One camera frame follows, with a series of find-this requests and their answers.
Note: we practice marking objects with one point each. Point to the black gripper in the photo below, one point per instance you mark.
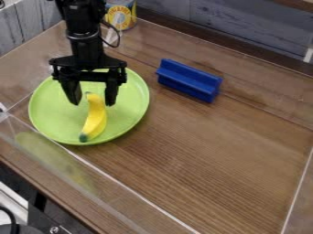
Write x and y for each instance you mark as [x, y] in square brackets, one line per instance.
[88, 64]

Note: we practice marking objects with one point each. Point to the yellow toy banana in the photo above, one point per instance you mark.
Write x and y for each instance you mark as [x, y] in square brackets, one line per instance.
[96, 118]

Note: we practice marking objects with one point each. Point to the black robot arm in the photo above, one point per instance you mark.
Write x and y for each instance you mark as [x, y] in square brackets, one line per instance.
[83, 16]

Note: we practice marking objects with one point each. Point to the green plate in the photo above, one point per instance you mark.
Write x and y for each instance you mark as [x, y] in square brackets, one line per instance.
[59, 119]

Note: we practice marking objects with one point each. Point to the blue plastic block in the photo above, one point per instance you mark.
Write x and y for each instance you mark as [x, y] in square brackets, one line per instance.
[188, 80]

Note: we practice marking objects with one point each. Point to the yellow blue tin can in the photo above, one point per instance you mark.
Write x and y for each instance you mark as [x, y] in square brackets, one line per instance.
[120, 13]

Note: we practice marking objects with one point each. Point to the clear acrylic corner bracket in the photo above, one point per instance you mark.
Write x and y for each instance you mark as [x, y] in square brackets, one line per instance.
[112, 38]

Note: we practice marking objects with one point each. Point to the clear acrylic tray wall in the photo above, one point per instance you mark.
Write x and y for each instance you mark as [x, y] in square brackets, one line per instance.
[109, 206]

